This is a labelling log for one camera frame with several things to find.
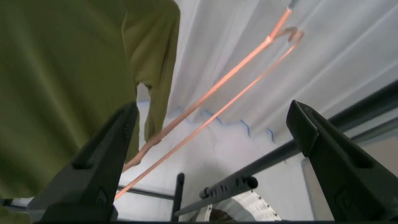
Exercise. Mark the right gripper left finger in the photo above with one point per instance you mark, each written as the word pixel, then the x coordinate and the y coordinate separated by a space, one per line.
pixel 90 180

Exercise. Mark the white curtain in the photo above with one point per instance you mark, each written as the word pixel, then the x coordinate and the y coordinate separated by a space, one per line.
pixel 311 68

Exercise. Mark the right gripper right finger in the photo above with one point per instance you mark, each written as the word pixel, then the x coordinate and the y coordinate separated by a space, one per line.
pixel 348 168

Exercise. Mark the green long-sleeved shirt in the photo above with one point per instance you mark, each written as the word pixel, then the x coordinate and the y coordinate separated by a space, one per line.
pixel 62 77

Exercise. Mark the pink clothes hanger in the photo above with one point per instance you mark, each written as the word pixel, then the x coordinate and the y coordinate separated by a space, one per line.
pixel 217 87

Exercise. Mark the black clothes rack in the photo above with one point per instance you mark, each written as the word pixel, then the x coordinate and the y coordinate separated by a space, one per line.
pixel 230 186

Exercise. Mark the white laundry basket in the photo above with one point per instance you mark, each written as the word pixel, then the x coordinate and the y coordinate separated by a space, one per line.
pixel 245 208

